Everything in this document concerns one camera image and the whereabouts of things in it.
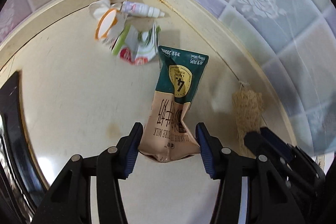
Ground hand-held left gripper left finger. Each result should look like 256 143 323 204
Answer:
31 122 144 224

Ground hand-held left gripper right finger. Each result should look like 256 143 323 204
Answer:
196 122 306 224

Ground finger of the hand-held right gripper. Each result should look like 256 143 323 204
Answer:
260 127 293 159
244 131 287 172

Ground beige loofah scrubber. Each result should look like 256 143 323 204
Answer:
232 82 265 157

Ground pink green milk pouch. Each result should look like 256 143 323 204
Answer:
138 46 210 163

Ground green red white carton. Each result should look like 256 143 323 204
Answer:
112 21 161 66

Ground orange white paper cup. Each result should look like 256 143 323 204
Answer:
94 7 127 52

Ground white dropper bottle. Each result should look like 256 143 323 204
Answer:
122 1 165 18

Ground white wrapper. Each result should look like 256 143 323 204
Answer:
89 0 124 18

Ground black glass gas stove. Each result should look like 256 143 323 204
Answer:
0 70 50 214

